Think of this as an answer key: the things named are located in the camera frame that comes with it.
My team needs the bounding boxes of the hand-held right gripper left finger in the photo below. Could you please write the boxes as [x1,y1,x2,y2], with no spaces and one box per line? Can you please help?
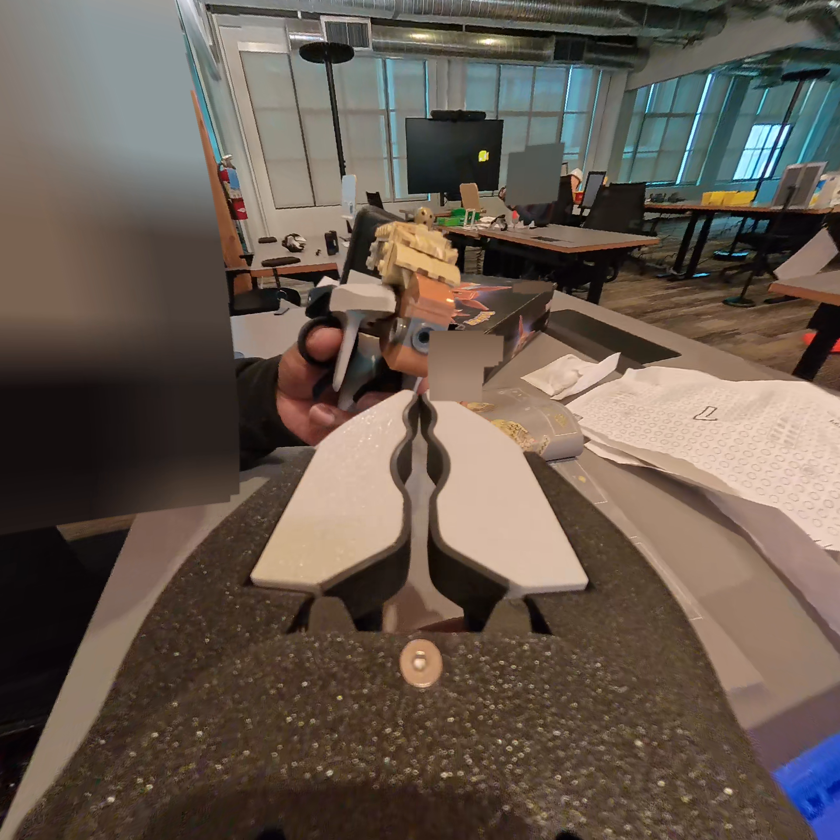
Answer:
[250,392,425,599]

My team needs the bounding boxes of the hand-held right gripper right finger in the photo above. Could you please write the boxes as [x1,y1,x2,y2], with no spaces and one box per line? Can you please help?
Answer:
[423,392,592,601]

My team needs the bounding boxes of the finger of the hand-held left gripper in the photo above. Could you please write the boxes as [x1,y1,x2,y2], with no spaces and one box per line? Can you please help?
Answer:
[353,334,397,391]
[327,281,400,412]

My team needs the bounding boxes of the tan brick model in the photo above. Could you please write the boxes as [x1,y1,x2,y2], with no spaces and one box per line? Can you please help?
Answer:
[367,205,464,358]

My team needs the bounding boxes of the blue plastic bin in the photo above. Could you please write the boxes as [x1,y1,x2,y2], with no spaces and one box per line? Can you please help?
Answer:
[773,731,840,830]

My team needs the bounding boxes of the person's left forearm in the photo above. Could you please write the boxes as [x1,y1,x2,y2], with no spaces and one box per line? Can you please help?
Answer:
[237,353,301,472]

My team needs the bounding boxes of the grey desk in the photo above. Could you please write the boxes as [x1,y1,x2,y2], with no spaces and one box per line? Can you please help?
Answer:
[0,287,840,840]

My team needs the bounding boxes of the black monitor screen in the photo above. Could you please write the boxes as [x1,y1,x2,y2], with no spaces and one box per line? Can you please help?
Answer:
[403,115,506,196]

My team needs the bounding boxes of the dark printed kit box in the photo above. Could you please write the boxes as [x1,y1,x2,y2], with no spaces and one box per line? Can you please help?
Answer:
[439,277,557,384]

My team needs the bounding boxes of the red fire extinguisher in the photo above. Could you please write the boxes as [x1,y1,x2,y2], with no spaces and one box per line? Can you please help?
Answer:
[218,154,249,223]

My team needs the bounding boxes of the wooden pillar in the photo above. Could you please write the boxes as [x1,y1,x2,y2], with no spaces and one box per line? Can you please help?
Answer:
[191,90,258,305]

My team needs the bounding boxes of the black floor lamp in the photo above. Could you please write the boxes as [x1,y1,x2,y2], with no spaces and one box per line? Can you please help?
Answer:
[298,40,358,219]

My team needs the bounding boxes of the flattened white paper bags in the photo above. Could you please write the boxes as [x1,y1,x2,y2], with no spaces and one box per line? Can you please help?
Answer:
[521,351,624,403]

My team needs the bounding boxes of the grey ceiling vent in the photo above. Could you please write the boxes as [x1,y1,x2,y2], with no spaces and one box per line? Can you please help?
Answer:
[318,15,374,52]

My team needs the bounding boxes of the white dotted paper sheet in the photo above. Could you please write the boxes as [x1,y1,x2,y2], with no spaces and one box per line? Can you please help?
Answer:
[566,364,840,555]

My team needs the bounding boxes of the wooden rim table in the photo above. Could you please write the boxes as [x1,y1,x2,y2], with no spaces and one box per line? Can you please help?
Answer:
[644,197,840,286]

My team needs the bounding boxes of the silver ceiling duct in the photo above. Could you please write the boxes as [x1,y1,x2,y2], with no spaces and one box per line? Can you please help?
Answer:
[204,0,725,69]

